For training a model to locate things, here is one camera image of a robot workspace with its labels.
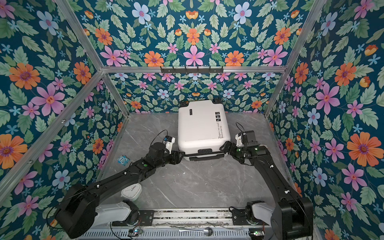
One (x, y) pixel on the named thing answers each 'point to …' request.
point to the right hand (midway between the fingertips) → (226, 150)
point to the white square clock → (132, 192)
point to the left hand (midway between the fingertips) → (183, 150)
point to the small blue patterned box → (123, 160)
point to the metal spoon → (207, 231)
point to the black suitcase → (203, 126)
